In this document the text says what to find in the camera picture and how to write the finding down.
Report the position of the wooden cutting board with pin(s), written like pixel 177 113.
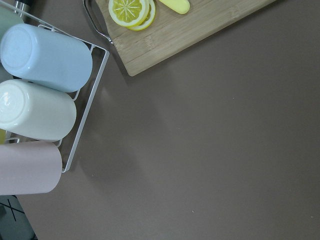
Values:
pixel 171 32

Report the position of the lemon slice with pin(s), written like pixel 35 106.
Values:
pixel 128 13
pixel 149 18

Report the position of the yellow plastic knife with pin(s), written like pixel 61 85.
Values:
pixel 179 6

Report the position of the white mug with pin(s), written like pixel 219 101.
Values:
pixel 35 111

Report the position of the blue mug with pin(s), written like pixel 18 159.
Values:
pixel 47 58

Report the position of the pink mug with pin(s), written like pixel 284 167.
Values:
pixel 33 167

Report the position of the yellow mug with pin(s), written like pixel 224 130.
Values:
pixel 2 136

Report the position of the black silver bottle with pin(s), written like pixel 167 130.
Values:
pixel 23 4

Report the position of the green mug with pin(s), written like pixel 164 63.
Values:
pixel 8 19

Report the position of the white wire mug rack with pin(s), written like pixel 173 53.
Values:
pixel 82 98

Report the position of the metal cutting board handle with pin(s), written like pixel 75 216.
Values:
pixel 88 7

